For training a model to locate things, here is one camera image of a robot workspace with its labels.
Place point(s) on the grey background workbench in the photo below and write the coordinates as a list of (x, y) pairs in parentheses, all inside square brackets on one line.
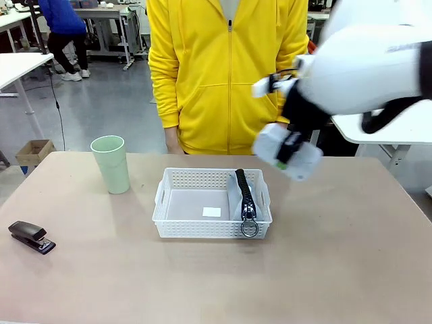
[(101, 13)]

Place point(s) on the orange jacket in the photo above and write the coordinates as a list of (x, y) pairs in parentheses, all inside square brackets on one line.
[(312, 47)]

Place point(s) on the person's right forearm yellow sleeve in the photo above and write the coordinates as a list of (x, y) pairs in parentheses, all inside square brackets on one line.
[(165, 91)]

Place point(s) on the person's right hand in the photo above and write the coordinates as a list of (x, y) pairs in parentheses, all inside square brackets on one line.
[(173, 141)]

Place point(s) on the white perforated plastic basket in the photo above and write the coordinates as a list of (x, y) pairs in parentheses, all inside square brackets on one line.
[(189, 227)]

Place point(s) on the white desk with black frame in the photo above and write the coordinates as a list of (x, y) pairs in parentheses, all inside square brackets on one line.
[(20, 18)]

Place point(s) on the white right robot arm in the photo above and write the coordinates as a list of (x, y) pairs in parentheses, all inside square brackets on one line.
[(364, 67)]

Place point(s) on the white paper label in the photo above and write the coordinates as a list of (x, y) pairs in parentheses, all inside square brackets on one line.
[(212, 212)]

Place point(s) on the person in blue top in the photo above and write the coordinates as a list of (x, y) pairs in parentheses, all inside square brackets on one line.
[(65, 30)]

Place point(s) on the large white table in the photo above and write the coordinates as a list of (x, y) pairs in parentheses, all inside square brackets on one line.
[(398, 128)]

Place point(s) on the person in yellow hoodie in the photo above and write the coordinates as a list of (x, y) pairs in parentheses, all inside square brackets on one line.
[(219, 67)]

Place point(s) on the brown cardboard box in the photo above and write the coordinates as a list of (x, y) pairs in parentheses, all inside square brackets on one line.
[(33, 152)]

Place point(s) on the person's left forearm yellow sleeve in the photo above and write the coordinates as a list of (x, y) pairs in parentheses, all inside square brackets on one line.
[(293, 47)]

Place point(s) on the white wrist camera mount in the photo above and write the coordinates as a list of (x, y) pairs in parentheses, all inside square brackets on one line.
[(266, 86)]

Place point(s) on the light green plastic cup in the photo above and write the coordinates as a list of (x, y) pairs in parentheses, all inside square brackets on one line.
[(113, 168)]

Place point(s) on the black stapler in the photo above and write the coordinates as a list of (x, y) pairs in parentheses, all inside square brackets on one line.
[(28, 233)]

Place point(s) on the white table with white leg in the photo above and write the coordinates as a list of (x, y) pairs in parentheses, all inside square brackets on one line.
[(20, 65)]

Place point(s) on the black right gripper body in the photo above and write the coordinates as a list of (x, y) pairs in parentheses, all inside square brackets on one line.
[(303, 108)]

